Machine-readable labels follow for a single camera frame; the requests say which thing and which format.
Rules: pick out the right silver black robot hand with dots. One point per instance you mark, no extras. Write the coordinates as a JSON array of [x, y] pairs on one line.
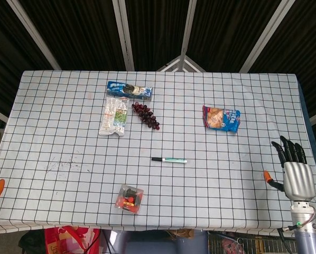
[[299, 180]]

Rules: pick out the green white marker body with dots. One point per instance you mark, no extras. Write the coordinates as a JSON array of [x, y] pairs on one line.
[[174, 160]]

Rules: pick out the black marker cap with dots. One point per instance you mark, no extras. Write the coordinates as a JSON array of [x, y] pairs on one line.
[[156, 159]]

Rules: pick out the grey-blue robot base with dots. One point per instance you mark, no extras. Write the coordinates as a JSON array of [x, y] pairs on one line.
[[152, 243]]

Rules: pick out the black bag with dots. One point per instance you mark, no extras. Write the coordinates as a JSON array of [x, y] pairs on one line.
[[31, 242]]

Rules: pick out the red patterned bag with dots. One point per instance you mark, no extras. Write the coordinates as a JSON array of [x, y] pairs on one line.
[[70, 239]]

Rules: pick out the blue biscuit bag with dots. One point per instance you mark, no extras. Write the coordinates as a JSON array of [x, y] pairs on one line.
[[221, 119]]

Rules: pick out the checkered light blue tablecloth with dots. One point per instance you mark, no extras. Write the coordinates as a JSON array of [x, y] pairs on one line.
[[200, 185]]

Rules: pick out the clear box with red item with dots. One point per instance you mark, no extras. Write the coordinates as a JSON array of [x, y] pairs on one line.
[[129, 199]]

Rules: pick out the clear white snack packet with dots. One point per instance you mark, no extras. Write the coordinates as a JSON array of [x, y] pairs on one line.
[[114, 116]]

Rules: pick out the blue cookie box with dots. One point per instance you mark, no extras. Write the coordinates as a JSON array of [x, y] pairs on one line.
[[129, 90]]

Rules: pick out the dark red grape bunch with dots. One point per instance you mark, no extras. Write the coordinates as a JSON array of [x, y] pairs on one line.
[[146, 116]]

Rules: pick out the white metal frame beam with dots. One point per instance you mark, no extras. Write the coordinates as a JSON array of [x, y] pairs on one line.
[[123, 34], [187, 26], [265, 34], [33, 34]]

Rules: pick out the white triangular metal frame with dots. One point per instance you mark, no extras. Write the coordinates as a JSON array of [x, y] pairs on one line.
[[181, 59]]

